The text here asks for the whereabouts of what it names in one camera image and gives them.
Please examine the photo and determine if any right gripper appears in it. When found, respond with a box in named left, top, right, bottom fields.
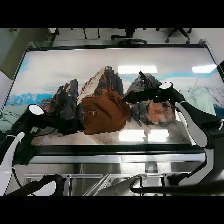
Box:
left=122, top=90, right=146, bottom=104

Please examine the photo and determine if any brown T-shirt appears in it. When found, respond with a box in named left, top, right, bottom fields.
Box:
left=78, top=90, right=132, bottom=136

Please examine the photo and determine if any silver frame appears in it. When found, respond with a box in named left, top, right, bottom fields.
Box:
left=13, top=152, right=214, bottom=197

